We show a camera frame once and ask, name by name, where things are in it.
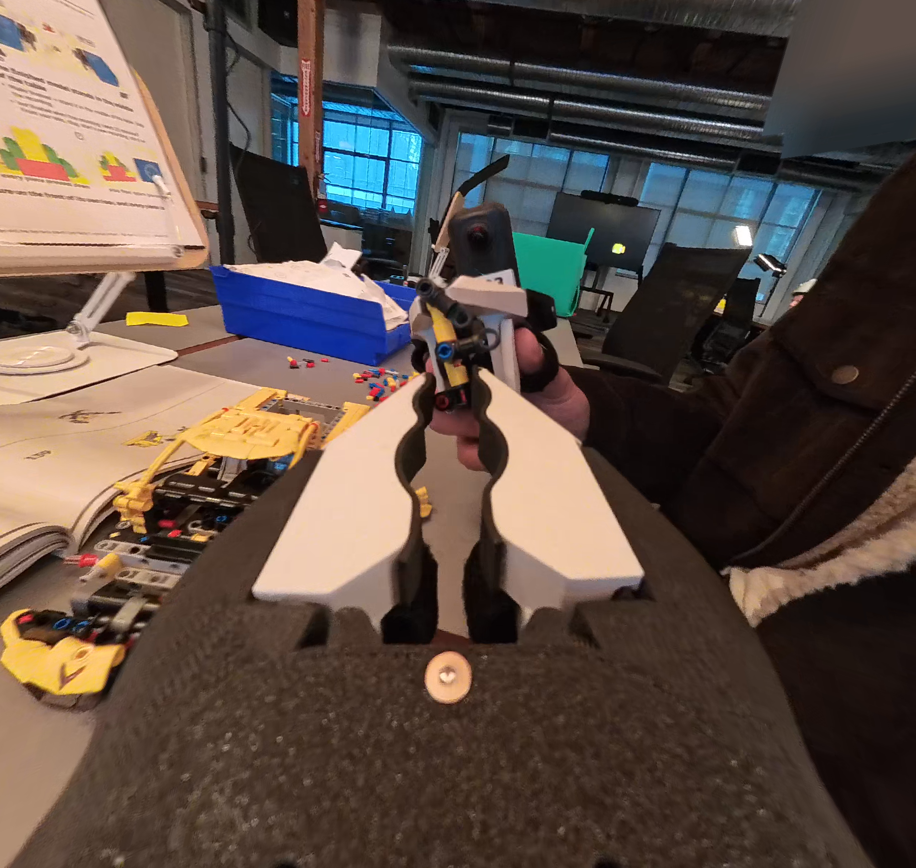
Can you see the small yellow brick assembly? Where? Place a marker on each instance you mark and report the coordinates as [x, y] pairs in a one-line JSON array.
[[451, 346]]

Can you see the yellow sticky note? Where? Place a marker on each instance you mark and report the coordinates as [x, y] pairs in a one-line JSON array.
[[158, 318]]

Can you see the scattered small brick pieces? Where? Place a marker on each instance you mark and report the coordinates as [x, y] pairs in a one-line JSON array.
[[365, 379]]

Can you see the person's right forearm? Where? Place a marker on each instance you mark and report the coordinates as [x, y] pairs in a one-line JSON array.
[[659, 432]]

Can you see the open instruction booklet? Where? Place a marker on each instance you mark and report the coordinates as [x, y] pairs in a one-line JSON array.
[[72, 467]]

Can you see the white board stand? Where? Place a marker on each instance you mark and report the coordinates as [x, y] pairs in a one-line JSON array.
[[72, 339]]

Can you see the yellow black brick panel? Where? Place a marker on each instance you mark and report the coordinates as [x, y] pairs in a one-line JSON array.
[[50, 661]]

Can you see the curved black desk lamp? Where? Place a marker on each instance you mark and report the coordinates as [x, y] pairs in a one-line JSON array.
[[465, 188]]

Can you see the green plastic carry case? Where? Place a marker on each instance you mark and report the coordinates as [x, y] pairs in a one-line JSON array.
[[556, 270]]

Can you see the white crumpled papers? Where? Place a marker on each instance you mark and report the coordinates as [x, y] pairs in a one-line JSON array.
[[337, 281]]

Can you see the grey desk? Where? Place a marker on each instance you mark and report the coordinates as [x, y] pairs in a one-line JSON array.
[[229, 360]]

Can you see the black monitor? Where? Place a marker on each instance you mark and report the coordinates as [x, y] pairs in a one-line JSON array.
[[601, 231]]

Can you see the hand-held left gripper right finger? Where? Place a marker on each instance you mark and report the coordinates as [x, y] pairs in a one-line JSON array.
[[566, 525]]

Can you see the blue plastic bin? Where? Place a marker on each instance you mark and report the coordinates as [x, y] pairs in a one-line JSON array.
[[301, 327]]

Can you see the dark sherpa-lined jacket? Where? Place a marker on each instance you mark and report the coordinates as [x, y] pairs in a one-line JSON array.
[[830, 424]]

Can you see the yellow toy brick car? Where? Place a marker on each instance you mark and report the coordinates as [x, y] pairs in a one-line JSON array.
[[229, 467]]

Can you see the black office chair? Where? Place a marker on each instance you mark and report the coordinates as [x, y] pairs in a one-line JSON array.
[[673, 310]]

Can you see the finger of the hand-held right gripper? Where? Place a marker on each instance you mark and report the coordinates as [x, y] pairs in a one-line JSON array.
[[425, 327], [504, 346]]

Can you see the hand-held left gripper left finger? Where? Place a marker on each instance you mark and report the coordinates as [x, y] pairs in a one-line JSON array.
[[337, 539]]

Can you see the person's right hand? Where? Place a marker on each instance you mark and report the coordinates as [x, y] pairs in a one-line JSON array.
[[570, 407]]

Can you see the printed instruction sheet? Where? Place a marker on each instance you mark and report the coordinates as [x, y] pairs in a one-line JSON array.
[[72, 95]]

